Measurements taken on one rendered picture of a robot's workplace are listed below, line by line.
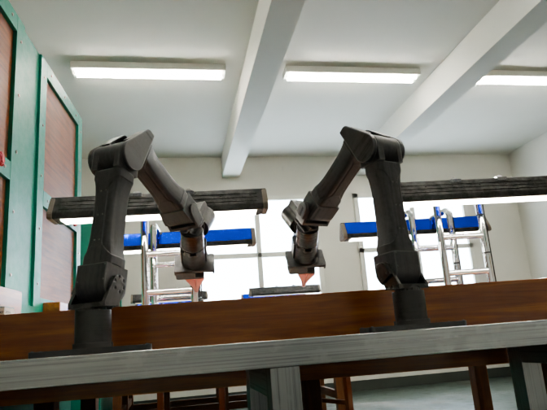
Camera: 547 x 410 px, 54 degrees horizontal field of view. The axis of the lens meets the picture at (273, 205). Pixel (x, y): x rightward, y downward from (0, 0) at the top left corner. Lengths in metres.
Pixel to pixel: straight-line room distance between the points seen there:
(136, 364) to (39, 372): 0.13
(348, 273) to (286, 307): 5.73
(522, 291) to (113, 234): 0.93
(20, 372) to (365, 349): 0.50
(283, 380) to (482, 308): 0.65
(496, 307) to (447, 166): 6.54
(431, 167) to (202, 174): 3.15
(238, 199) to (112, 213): 0.58
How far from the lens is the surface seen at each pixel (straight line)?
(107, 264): 1.01
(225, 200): 1.56
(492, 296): 1.37
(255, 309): 1.21
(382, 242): 1.12
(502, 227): 8.01
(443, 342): 0.92
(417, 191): 1.67
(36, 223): 2.06
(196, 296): 1.70
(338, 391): 4.42
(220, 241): 2.09
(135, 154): 1.12
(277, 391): 0.83
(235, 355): 0.82
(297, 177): 7.04
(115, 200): 1.07
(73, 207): 1.61
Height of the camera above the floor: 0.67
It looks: 14 degrees up
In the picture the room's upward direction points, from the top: 4 degrees counter-clockwise
